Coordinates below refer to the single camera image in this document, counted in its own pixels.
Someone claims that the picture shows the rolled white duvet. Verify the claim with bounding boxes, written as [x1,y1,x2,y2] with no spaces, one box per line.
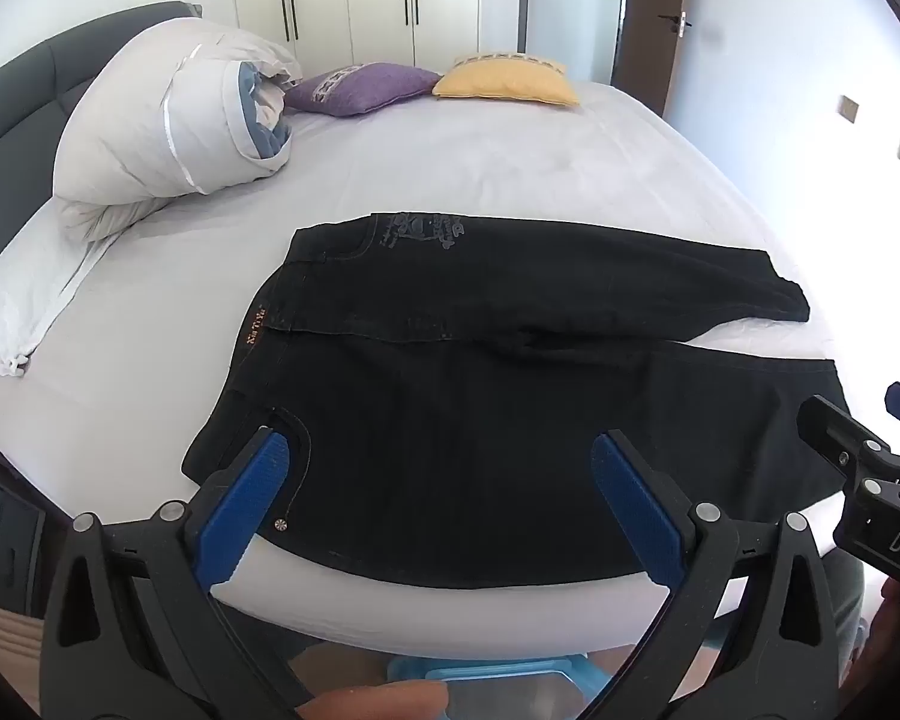
[52,15,305,241]

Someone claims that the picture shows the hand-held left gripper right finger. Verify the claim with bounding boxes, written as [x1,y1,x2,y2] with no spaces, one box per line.
[576,429,845,720]

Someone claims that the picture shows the person's left hand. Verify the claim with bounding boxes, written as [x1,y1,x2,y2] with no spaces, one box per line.
[300,679,451,720]

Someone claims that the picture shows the dark nightstand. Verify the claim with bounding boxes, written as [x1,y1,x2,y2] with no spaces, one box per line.
[0,457,46,601]

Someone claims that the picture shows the yellow cushion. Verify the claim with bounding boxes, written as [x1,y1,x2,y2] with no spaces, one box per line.
[431,52,580,107]

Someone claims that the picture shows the grey padded headboard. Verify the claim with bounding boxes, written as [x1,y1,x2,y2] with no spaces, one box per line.
[0,1,203,293]

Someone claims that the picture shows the white pillow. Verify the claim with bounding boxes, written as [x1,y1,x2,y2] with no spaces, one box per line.
[0,199,125,377]

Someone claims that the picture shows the cream wardrobe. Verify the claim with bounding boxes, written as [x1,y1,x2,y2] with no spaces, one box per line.
[229,0,530,80]

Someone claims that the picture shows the black pants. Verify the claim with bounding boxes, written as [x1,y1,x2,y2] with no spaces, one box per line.
[182,211,863,592]

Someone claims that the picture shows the dark brown door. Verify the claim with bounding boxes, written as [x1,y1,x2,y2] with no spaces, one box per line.
[611,0,691,117]

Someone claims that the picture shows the purple cushion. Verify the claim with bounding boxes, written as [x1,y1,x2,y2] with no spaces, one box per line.
[285,62,442,118]

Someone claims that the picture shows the white bed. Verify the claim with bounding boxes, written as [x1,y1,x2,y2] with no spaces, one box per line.
[0,79,847,665]

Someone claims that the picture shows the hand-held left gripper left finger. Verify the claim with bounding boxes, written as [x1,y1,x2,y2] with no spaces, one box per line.
[41,426,312,720]

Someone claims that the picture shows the blue plastic stool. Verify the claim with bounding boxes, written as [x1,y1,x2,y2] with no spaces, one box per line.
[386,656,597,720]

